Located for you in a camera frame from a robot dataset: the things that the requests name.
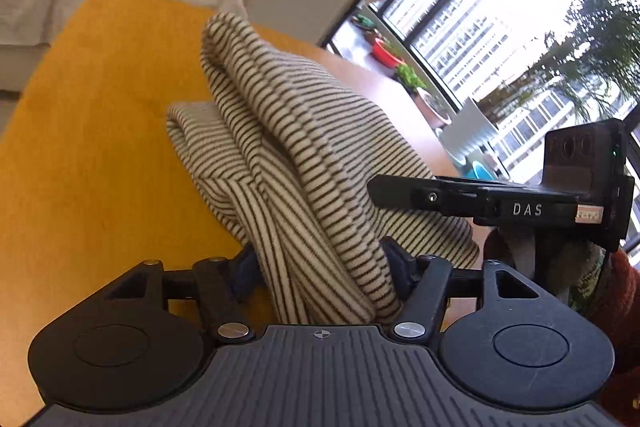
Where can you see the beige striped knit sweater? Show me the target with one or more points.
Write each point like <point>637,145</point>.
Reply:
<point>282,154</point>

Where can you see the white ribbed plant pot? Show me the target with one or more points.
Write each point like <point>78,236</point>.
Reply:
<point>469,129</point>

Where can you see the green plants tray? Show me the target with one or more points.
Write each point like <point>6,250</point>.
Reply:
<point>409,79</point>

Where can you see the right hand on gripper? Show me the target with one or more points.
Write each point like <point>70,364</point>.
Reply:
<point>569,267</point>

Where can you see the red plastic basin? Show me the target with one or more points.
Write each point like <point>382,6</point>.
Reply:
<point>384,55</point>

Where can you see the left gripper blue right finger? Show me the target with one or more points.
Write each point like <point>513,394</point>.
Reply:
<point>421,285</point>

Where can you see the green palm plant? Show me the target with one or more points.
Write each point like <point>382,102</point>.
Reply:
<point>594,64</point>

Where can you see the pink plastic basin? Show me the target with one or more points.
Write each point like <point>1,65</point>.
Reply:
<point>436,115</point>

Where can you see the blue plastic basin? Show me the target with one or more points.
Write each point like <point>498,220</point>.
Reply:
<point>482,170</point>

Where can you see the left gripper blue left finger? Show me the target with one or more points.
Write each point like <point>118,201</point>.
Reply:
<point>223,284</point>

